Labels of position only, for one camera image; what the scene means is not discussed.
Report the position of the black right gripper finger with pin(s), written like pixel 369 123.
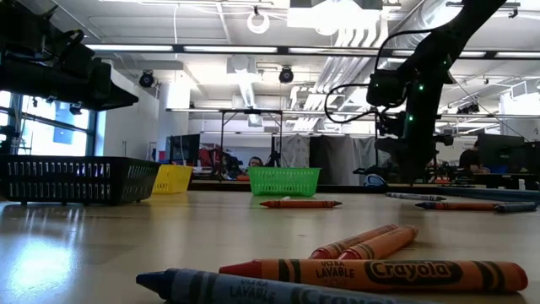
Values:
pixel 392 147

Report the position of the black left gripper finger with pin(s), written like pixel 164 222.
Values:
pixel 118 100

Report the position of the white crayon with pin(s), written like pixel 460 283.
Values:
pixel 286 198
pixel 415 197

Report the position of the blue crayon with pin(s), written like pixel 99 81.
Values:
pixel 424 205
pixel 236 289

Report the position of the screws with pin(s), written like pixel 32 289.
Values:
pixel 354 240
pixel 516 207
pixel 464 206

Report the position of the red crayon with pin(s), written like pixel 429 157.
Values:
pixel 300 204
pixel 384 244
pixel 422 274

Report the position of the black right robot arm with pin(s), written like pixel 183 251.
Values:
pixel 439 55

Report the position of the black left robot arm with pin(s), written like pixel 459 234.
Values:
pixel 25 34

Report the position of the black ceiling spotlight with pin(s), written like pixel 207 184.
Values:
pixel 286 75
pixel 146 79

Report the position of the blue white round object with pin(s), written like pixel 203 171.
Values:
pixel 373 180

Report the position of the large window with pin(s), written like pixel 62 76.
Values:
pixel 55 131

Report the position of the grey curtain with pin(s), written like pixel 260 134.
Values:
pixel 337 158

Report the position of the person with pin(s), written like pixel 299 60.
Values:
pixel 255 161
pixel 469 159

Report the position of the black computer monitor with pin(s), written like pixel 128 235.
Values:
pixel 184 150
pixel 500 152

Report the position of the black plastic basket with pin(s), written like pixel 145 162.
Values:
pixel 63 179

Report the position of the yellow plastic basket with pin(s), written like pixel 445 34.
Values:
pixel 173 179

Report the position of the green plastic basket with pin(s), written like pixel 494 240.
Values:
pixel 283 181

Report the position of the long ceiling light strip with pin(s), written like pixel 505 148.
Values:
pixel 230 49

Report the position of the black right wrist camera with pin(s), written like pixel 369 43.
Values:
pixel 386 88

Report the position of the black metal stand frame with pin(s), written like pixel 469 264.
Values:
pixel 251 111

